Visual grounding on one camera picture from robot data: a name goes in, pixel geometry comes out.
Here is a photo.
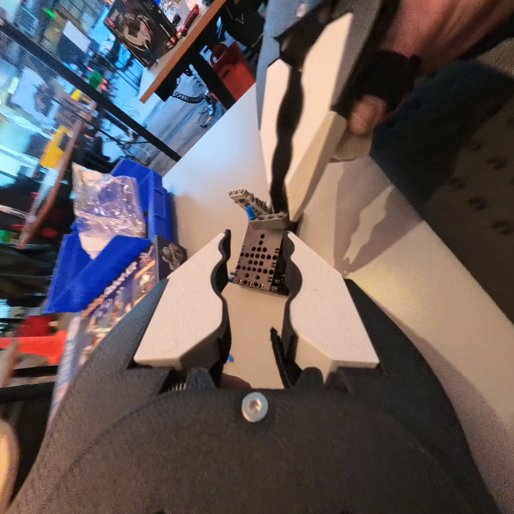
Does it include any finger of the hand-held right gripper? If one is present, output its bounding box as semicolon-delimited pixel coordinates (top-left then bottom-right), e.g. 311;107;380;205
259;59;302;215
283;11;355;222

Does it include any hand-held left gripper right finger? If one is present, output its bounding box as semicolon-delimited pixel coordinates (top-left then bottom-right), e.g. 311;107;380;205
281;231;381;371

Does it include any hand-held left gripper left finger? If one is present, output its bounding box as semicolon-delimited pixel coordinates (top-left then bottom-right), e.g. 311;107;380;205
133;230;233;368

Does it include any grey beam and connector assembly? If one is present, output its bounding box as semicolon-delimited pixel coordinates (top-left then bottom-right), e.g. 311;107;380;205
229;187;282;217

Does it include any person's right hand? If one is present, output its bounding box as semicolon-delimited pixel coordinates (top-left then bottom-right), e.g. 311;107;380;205
347;0;514;137

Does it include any orange black machine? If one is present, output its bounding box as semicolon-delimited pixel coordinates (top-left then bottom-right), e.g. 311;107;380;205
210;42;258;92

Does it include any blue robot kit box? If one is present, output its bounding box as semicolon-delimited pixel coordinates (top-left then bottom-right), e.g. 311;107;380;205
52;235;187;426

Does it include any wooden top workbench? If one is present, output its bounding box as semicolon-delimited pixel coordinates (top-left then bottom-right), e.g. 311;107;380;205
138;0;227;103

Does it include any blue storage bin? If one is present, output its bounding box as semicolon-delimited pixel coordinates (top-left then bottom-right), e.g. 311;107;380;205
44;158;177;314

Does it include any clear plastic parts bag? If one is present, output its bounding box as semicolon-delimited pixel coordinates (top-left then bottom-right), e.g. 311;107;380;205
71;165;147;259

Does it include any red plastic crate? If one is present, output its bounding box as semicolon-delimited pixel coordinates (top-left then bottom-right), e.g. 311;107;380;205
0;315;67;366

